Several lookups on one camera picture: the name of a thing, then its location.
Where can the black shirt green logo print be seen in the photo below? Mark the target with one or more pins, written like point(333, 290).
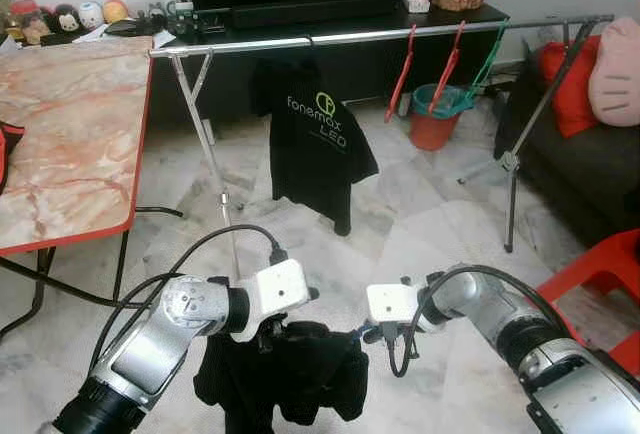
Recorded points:
point(315, 149)
point(285, 374)

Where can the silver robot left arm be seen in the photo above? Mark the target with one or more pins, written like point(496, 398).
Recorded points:
point(160, 339)

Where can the green plastic clothes hanger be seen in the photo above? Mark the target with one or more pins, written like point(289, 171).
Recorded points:
point(488, 64)

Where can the black clothes hanger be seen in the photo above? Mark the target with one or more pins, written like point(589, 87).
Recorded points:
point(308, 44)

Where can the orange waste bin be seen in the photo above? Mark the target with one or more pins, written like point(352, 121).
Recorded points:
point(432, 132)

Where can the red plastic stool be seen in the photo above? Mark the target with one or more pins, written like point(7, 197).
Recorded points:
point(600, 284)

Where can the teal bin liner bag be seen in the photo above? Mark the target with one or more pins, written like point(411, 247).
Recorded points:
point(445, 101)

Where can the dark grey fabric sofa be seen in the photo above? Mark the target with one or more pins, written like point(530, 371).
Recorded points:
point(580, 174)

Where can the black television console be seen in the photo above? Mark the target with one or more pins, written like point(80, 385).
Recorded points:
point(380, 64)

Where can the marble pattern folding table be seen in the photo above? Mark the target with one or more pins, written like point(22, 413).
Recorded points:
point(70, 134)

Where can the silver metal clothes rack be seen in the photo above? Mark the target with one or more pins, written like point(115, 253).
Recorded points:
point(400, 34)

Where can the red cushion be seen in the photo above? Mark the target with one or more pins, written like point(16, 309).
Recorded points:
point(570, 89)

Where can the black shirt red trim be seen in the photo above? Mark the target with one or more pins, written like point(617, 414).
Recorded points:
point(8, 154)

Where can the pink cat face cushion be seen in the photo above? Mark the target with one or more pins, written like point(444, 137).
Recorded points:
point(618, 74)

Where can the orange round toy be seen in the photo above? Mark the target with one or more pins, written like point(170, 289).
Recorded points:
point(115, 10)

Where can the white round toy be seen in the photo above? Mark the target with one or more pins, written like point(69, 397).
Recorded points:
point(91, 13)

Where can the black mouse plush toy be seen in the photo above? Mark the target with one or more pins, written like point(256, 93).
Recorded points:
point(66, 18)

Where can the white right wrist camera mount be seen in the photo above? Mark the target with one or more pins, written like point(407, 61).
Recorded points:
point(392, 302)

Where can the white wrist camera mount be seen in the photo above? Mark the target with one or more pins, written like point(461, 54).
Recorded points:
point(275, 292)
point(392, 302)

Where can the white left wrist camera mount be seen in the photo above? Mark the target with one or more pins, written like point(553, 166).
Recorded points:
point(275, 292)

